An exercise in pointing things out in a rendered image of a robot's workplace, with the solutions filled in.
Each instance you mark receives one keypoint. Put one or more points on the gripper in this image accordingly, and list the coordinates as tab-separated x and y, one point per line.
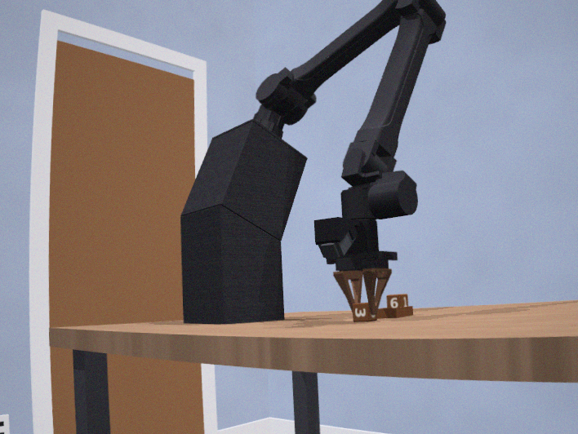
371	270

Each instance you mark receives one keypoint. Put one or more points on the brown wooden tray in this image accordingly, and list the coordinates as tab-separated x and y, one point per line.
395	312

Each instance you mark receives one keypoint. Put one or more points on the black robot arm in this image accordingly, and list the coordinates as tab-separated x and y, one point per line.
393	193

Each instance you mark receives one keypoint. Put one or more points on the brown wooden number cube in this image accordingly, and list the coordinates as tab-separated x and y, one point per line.
362	313
397	300

